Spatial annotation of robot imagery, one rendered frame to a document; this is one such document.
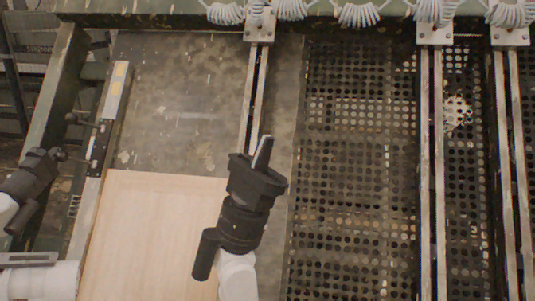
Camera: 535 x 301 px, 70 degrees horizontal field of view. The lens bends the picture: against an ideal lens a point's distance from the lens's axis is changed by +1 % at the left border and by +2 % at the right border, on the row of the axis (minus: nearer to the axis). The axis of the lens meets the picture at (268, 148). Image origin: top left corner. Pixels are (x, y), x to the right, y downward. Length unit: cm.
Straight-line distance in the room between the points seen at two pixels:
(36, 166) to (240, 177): 72
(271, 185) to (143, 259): 71
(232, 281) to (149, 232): 58
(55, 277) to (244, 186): 34
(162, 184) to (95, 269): 32
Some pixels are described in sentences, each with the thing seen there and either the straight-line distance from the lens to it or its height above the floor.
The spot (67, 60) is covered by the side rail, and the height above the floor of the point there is 164.
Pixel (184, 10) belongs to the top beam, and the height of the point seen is 181.
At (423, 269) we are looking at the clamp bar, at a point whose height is 121.
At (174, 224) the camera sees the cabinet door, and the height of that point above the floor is 121.
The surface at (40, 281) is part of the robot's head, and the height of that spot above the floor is 143.
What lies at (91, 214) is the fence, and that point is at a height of 123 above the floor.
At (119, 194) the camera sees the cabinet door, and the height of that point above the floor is 127.
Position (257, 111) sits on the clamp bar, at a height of 153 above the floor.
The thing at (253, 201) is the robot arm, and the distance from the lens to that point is 64.
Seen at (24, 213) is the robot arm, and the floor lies 134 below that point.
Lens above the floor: 186
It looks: 22 degrees down
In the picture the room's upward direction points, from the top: straight up
